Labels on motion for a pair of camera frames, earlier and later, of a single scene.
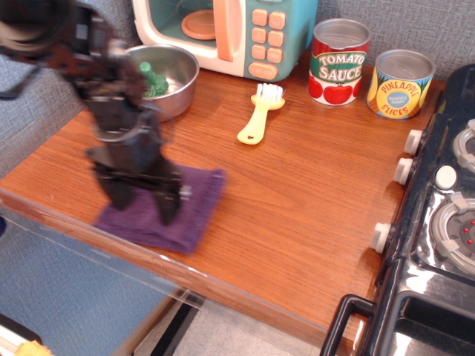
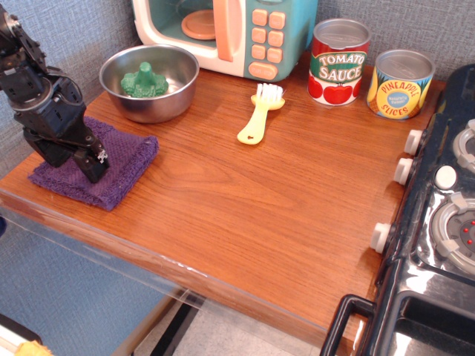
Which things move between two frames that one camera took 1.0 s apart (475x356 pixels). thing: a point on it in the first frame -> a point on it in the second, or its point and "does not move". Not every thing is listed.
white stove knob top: x=413 y=141 does not move
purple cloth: x=140 y=217 -> x=129 y=156
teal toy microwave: x=257 y=39 does not move
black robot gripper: x=139 y=162 -> x=62 y=119
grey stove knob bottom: x=380 y=236 does not move
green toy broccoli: x=157 y=84 does not move
